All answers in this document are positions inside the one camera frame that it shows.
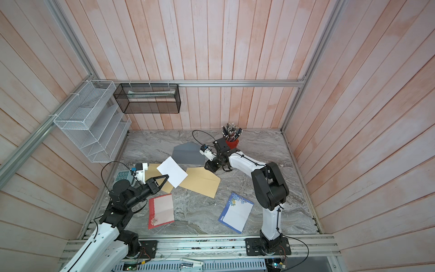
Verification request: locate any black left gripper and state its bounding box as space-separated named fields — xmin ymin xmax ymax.
xmin=125 ymin=175 xmax=169 ymax=209

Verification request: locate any red pencil cup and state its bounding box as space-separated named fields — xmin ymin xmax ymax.
xmin=226 ymin=139 xmax=239 ymax=149

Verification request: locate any teal desk calculator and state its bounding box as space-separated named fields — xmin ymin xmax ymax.
xmin=114 ymin=170 xmax=135 ymax=186

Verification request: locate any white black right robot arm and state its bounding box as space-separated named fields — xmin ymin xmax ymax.
xmin=200 ymin=138 xmax=290 ymax=242

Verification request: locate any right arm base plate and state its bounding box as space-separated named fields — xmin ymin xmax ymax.
xmin=245 ymin=237 xmax=291 ymax=256

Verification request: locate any aluminium frame rail front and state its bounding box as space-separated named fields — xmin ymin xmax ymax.
xmin=59 ymin=234 xmax=341 ymax=264

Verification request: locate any bunch of pencils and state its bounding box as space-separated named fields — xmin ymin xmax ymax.
xmin=222 ymin=123 xmax=243 ymax=142

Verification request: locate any grey paper envelope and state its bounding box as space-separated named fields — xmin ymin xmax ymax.
xmin=172 ymin=142 xmax=206 ymax=166

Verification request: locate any blue bordered letter paper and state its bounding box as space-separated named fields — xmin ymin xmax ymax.
xmin=218 ymin=192 xmax=254 ymax=234

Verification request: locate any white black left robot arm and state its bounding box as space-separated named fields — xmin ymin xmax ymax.
xmin=61 ymin=175 xmax=169 ymax=272

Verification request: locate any black mesh wall basket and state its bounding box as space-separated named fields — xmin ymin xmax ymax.
xmin=114 ymin=83 xmax=181 ymax=114

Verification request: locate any white wire mesh shelf rack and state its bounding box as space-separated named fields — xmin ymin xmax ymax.
xmin=54 ymin=80 xmax=131 ymax=163

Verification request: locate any yellow envelope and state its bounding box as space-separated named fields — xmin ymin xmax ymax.
xmin=145 ymin=163 xmax=173 ymax=194
xmin=180 ymin=167 xmax=221 ymax=198

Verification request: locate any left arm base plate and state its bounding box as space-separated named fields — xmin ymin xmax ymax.
xmin=126 ymin=240 xmax=158 ymax=259

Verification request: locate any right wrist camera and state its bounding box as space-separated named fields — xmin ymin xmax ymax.
xmin=199 ymin=145 xmax=216 ymax=162

